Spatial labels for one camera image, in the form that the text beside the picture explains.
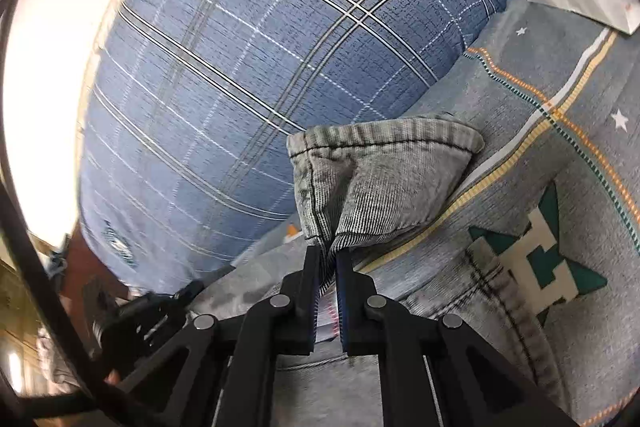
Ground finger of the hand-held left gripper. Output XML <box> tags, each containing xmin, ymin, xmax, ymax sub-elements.
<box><xmin>172</xmin><ymin>279</ymin><xmax>206</xmax><ymax>308</ymax></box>

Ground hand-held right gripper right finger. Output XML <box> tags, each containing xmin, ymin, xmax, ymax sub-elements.
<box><xmin>336</xmin><ymin>251</ymin><xmax>576</xmax><ymax>427</ymax></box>

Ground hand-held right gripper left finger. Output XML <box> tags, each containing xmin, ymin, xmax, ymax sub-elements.
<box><xmin>107</xmin><ymin>246</ymin><xmax>322</xmax><ymax>427</ymax></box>

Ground grey denim pants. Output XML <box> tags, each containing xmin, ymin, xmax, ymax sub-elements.
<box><xmin>190</xmin><ymin>118</ymin><xmax>566</xmax><ymax>427</ymax></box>

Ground blue plaid pillow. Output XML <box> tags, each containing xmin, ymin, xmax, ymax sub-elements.
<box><xmin>75</xmin><ymin>0</ymin><xmax>521</xmax><ymax>295</ymax></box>

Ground grey star print bed sheet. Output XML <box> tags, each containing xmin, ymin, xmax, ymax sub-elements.
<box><xmin>235</xmin><ymin>0</ymin><xmax>640</xmax><ymax>427</ymax></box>

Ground wooden bed frame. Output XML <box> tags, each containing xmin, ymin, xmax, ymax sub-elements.
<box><xmin>62</xmin><ymin>234</ymin><xmax>133</xmax><ymax>303</ymax></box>

